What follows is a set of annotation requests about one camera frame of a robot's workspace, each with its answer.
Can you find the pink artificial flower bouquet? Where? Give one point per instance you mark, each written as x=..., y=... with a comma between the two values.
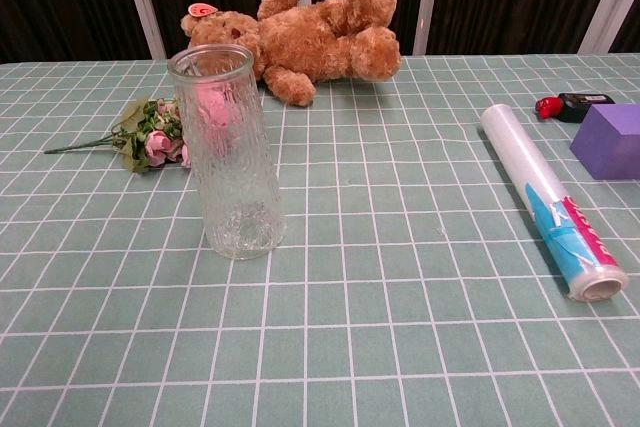
x=159, y=142

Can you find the clear plastic cup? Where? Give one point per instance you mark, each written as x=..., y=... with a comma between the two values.
x=240, y=197

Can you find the green grid tablecloth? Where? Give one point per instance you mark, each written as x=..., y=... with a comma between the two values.
x=350, y=322

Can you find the brown plush teddy bear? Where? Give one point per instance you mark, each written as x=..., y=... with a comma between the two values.
x=310, y=42

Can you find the round pink hang tag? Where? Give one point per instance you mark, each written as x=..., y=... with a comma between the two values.
x=202, y=9

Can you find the plastic wrap roll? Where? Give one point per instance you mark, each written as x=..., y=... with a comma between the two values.
x=540, y=182

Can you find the black and red small gadget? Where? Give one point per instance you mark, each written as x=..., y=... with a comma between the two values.
x=585, y=104

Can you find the purple foam cube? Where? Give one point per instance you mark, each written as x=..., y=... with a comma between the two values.
x=610, y=142

